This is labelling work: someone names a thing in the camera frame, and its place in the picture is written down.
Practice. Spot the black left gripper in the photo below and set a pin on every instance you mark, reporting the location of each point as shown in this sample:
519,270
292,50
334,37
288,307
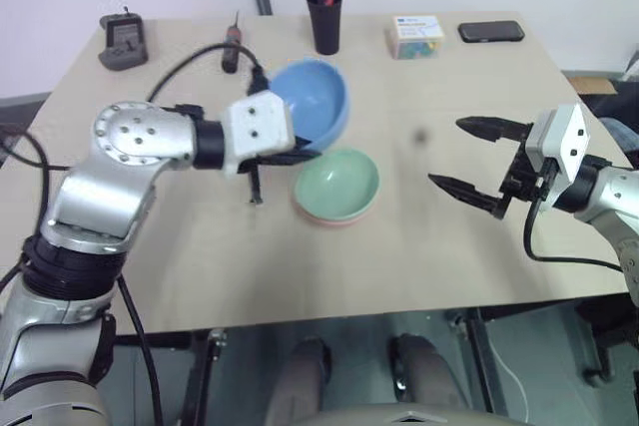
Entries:
255,181

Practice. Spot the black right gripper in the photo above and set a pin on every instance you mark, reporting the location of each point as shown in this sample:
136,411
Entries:
526,176

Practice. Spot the blue bowl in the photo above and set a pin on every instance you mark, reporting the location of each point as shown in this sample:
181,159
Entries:
319,97

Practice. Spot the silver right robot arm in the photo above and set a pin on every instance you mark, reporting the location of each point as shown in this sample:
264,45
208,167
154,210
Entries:
614,191

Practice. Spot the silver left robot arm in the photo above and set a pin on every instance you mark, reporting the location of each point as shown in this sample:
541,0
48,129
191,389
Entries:
125,136

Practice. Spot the green bowl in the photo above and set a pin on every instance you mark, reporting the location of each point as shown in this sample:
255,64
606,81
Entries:
334,181

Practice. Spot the pink bowl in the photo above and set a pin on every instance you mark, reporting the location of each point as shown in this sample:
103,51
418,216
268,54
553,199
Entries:
329,224

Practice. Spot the black and red screwdriver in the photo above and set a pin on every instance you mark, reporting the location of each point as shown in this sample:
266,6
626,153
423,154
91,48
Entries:
232,52

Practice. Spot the black pen cup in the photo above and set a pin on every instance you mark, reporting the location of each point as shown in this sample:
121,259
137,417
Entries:
324,22

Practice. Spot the black smartphone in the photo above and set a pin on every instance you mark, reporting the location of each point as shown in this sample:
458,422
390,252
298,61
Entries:
491,32

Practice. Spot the brown cardboard box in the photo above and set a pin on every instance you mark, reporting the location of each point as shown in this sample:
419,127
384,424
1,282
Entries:
591,86

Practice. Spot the person's blue jeans leg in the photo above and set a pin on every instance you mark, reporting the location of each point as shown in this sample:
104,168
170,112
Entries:
621,139

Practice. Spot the clear box of coloured pins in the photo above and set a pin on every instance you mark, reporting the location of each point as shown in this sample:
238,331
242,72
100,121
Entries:
417,32

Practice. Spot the black table leg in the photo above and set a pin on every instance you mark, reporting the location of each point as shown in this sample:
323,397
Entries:
199,386
481,361

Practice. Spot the black desktop device with stand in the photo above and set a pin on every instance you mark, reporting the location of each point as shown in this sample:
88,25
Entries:
122,42

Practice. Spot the black chair base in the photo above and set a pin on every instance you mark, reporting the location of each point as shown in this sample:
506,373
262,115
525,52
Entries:
599,341

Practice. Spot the dark grey rounded shape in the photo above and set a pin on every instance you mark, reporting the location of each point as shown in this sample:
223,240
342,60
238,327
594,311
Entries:
299,381
424,371

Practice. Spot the grey furniture edge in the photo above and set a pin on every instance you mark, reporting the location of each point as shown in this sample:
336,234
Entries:
20,112

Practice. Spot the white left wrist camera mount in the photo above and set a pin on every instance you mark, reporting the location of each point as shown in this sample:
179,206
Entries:
254,122

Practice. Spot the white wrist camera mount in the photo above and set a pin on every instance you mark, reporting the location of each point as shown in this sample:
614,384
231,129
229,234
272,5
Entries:
254,122
564,136

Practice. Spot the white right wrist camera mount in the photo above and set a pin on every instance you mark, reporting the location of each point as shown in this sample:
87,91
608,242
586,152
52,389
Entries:
564,136

